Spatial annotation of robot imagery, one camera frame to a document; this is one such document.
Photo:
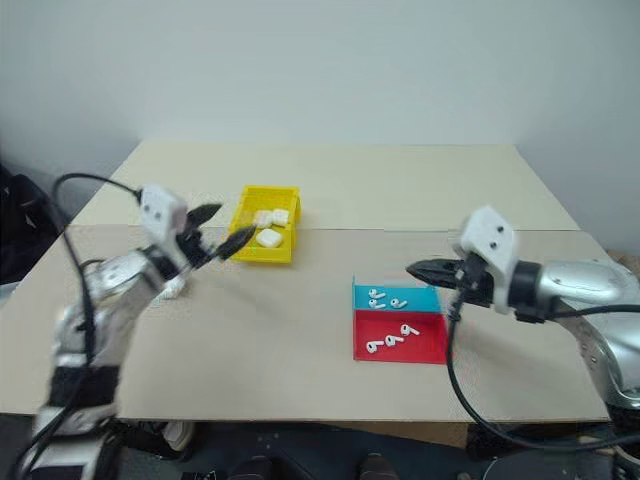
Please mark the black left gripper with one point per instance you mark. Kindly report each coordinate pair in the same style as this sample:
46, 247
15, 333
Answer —
195, 250

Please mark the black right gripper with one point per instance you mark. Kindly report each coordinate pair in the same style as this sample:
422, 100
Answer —
477, 285

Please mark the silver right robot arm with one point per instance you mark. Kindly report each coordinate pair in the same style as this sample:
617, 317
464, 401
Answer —
575, 285

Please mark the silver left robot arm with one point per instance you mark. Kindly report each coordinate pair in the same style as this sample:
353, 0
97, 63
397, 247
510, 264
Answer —
115, 285

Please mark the yellow plastic tray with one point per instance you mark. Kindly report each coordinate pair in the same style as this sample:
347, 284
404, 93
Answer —
270, 255

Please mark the teal open plastic tray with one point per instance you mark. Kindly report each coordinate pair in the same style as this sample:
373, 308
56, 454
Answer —
420, 300

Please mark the white earbud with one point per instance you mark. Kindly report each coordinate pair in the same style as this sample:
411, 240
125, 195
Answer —
373, 293
392, 341
410, 329
375, 303
396, 303
371, 347

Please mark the red open plastic tray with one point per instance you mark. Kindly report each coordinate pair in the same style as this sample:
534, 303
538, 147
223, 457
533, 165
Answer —
425, 345

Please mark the black bag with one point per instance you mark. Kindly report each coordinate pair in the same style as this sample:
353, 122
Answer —
25, 220

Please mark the dark rounded shape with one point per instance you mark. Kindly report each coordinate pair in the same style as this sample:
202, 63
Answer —
255, 467
376, 465

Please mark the white shoe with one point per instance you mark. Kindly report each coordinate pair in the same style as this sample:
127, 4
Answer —
177, 435

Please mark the grey round object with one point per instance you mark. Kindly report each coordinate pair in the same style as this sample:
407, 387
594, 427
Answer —
515, 470

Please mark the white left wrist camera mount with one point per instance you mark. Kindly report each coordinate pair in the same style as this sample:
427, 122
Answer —
160, 210

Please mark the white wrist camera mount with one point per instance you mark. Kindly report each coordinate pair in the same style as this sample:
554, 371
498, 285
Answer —
160, 210
487, 230

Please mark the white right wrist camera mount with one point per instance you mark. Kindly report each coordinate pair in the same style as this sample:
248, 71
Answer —
487, 230

